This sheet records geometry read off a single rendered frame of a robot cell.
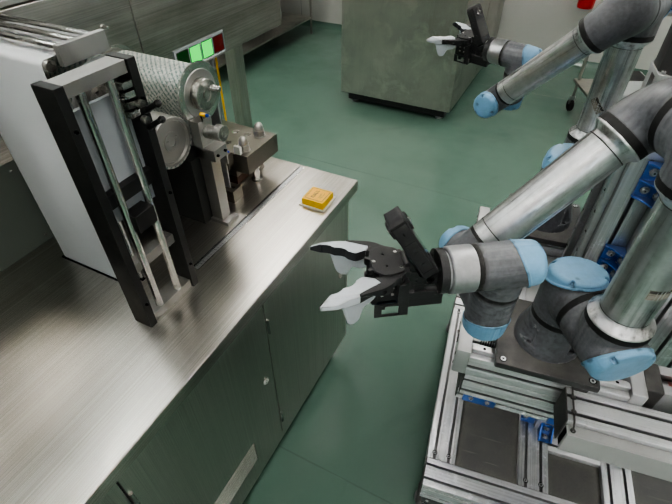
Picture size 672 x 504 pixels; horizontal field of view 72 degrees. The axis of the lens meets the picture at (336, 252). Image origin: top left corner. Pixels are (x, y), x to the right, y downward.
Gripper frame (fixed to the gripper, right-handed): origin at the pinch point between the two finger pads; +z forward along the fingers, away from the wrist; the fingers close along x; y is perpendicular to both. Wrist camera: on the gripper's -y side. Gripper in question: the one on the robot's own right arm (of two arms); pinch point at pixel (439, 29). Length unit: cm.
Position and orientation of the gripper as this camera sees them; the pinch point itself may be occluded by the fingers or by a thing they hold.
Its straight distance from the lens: 174.5
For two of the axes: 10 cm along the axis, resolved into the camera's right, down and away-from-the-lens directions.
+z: -7.2, -4.6, 5.2
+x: 6.9, -5.8, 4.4
